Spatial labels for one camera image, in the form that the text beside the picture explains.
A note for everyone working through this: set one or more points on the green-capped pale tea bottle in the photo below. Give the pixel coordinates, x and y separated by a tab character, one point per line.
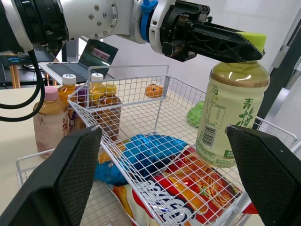
232	106

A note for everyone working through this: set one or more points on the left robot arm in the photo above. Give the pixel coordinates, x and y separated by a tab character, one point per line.
94	18

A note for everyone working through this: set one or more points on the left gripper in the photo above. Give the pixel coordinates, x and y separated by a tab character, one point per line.
175	26

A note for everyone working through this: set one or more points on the red snack pack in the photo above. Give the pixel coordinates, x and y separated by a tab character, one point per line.
188	186

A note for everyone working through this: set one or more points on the blue snack pack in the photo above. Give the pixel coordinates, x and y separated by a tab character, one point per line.
145	153

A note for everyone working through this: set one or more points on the green toy fruit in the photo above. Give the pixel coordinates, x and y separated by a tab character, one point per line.
195	115

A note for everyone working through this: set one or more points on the white-capped yellow drink bottle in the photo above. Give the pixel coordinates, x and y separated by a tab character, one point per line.
97	82

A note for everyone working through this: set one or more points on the orange toy bun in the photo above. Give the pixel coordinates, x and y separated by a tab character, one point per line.
154	90

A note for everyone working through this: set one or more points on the white-capped orange tea bottle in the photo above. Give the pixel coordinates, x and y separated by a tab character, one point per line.
68	90

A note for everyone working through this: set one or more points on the pink-capped milk tea bottle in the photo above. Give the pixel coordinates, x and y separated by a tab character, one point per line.
49	122

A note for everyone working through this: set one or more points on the grey laptop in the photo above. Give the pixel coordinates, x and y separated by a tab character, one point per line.
77	63

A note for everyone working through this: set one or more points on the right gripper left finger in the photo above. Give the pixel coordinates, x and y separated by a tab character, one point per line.
58	179

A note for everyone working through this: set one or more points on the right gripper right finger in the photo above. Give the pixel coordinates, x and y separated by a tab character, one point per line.
270	171

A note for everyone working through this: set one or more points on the yellow-capped brown drink bottle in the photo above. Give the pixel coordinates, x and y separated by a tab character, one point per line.
109	113

